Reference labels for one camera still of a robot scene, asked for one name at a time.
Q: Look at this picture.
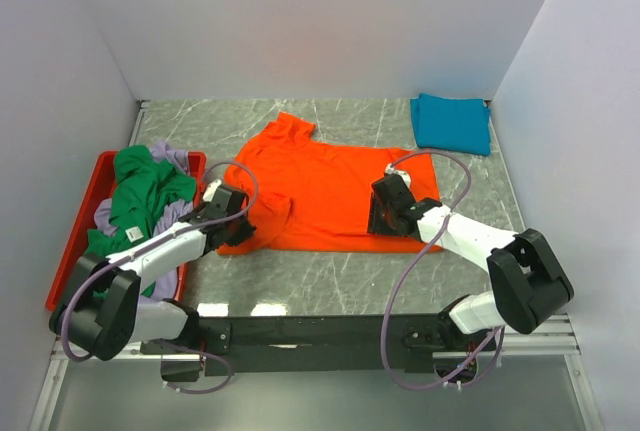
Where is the orange t shirt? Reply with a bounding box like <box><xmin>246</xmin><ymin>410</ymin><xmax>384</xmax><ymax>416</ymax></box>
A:
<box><xmin>217</xmin><ymin>113</ymin><xmax>439</xmax><ymax>256</ymax></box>

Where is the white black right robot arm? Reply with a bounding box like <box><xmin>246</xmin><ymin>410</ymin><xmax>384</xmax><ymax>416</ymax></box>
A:
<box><xmin>368</xmin><ymin>174</ymin><xmax>574</xmax><ymax>350</ymax></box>

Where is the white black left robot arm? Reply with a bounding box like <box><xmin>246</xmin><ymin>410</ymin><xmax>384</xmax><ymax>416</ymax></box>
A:
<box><xmin>49</xmin><ymin>183</ymin><xmax>254</xmax><ymax>362</ymax></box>

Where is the green t shirt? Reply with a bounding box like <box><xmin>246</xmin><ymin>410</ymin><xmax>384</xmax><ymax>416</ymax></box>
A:
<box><xmin>81</xmin><ymin>144</ymin><xmax>199</xmax><ymax>297</ymax></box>

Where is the lavender t shirt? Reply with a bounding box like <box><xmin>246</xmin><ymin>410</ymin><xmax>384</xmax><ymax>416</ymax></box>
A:
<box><xmin>93</xmin><ymin>139</ymin><xmax>196</xmax><ymax>305</ymax></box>

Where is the folded blue t shirt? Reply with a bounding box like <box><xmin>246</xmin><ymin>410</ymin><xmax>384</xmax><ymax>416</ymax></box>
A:
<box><xmin>409</xmin><ymin>93</ymin><xmax>491</xmax><ymax>156</ymax></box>

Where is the red plastic bin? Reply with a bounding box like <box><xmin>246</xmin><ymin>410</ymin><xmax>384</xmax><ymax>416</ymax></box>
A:
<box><xmin>45</xmin><ymin>151</ymin><xmax>206</xmax><ymax>311</ymax></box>

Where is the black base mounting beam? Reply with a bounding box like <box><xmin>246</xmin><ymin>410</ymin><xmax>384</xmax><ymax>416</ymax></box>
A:
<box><xmin>200</xmin><ymin>314</ymin><xmax>453</xmax><ymax>373</ymax></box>

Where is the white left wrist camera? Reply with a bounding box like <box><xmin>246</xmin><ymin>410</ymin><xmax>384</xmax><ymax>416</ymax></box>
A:
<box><xmin>202</xmin><ymin>179</ymin><xmax>223</xmax><ymax>202</ymax></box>

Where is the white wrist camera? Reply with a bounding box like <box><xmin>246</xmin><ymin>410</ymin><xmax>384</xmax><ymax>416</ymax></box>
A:
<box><xmin>202</xmin><ymin>179</ymin><xmax>223</xmax><ymax>202</ymax></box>
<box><xmin>384</xmin><ymin>163</ymin><xmax>411</xmax><ymax>188</ymax></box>

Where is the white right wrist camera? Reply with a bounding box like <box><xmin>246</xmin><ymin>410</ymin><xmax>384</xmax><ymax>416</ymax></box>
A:
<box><xmin>384</xmin><ymin>163</ymin><xmax>411</xmax><ymax>188</ymax></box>

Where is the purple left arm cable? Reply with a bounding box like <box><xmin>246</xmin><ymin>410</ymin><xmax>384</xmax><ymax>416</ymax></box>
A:
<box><xmin>58</xmin><ymin>160</ymin><xmax>260</xmax><ymax>363</ymax></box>

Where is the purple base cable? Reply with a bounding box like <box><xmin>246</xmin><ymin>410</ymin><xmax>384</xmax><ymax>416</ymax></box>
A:
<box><xmin>164</xmin><ymin>343</ymin><xmax>236</xmax><ymax>396</ymax></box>

